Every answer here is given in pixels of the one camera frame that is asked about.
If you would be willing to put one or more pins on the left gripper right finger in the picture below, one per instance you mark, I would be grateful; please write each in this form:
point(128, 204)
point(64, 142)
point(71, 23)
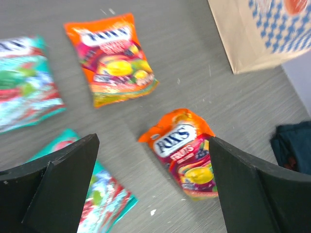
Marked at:
point(257, 196)

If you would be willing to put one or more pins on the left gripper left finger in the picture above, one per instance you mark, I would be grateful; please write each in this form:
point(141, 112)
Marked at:
point(47, 195)

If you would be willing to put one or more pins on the teal mint candy packet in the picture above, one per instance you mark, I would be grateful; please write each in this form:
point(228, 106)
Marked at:
point(28, 93)

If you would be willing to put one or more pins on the orange fruit candy packet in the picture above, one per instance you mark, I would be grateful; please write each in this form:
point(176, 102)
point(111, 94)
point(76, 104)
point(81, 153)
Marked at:
point(111, 57)

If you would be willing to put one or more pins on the checkered paper bag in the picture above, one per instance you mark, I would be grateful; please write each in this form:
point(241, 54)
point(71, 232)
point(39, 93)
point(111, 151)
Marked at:
point(261, 34)

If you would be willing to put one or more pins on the dark blue folded cloth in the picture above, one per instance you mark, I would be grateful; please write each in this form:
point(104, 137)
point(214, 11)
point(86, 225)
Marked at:
point(291, 145)

